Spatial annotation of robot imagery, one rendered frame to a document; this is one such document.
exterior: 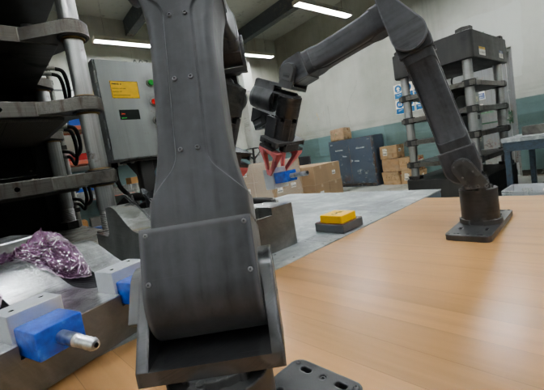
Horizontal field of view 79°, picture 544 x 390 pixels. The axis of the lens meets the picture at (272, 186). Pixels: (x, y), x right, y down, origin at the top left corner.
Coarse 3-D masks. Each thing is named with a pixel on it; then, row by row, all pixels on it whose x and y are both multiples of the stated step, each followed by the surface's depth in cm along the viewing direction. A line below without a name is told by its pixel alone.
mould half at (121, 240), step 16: (112, 208) 75; (128, 208) 75; (272, 208) 66; (288, 208) 69; (112, 224) 77; (128, 224) 70; (144, 224) 71; (272, 224) 65; (288, 224) 69; (112, 240) 79; (128, 240) 71; (272, 240) 65; (288, 240) 68; (128, 256) 73
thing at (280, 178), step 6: (276, 168) 85; (282, 168) 86; (264, 174) 86; (276, 174) 84; (282, 174) 82; (288, 174) 82; (294, 174) 81; (300, 174) 80; (306, 174) 78; (270, 180) 85; (276, 180) 84; (282, 180) 82; (288, 180) 82; (270, 186) 85; (276, 186) 85; (282, 186) 86
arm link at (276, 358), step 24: (264, 264) 20; (264, 288) 19; (144, 312) 19; (144, 336) 19; (216, 336) 20; (240, 336) 20; (264, 336) 20; (144, 360) 18; (168, 360) 19; (192, 360) 18; (216, 360) 18; (240, 360) 18; (264, 360) 18; (144, 384) 18
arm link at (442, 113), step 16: (432, 48) 60; (416, 64) 61; (432, 64) 60; (416, 80) 62; (432, 80) 61; (432, 96) 61; (448, 96) 60; (432, 112) 61; (448, 112) 60; (432, 128) 62; (448, 128) 60; (464, 128) 59; (448, 144) 60; (464, 144) 59; (448, 160) 60; (480, 160) 58; (448, 176) 61
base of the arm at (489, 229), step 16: (464, 192) 61; (480, 192) 59; (496, 192) 59; (464, 208) 61; (480, 208) 59; (496, 208) 59; (464, 224) 62; (480, 224) 60; (496, 224) 59; (464, 240) 55; (480, 240) 54
